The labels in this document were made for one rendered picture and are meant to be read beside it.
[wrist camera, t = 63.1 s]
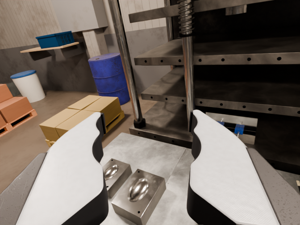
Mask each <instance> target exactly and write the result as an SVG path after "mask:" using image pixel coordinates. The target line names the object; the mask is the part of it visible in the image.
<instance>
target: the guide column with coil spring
mask: <svg viewBox="0 0 300 225"><path fill-rule="evenodd" d="M190 2H192V0H185V1H182V2H180V6H181V5H183V4H187V3H190ZM188 8H192V4H191V5H187V6H184V7H181V8H180V11H182V10H185V9H188ZM190 13H192V10H189V11H186V12H182V13H180V16H183V15H186V14H190ZM190 18H192V15H190V16H187V17H183V18H181V21H184V20H187V19H190ZM191 23H192V20H191V21H187V22H184V23H181V26H183V25H188V24H191ZM191 28H193V25H191V26H188V27H184V28H181V30H182V31H183V30H187V29H191ZM189 33H193V30H191V31H188V32H184V33H182V34H189ZM182 44H183V63H184V77H185V90H186V104H187V123H188V130H189V122H190V111H193V110H196V93H195V71H194V48H193V36H191V37H183V38H182ZM188 135H189V136H192V134H191V132H188ZM192 137H193V136H192Z"/></svg>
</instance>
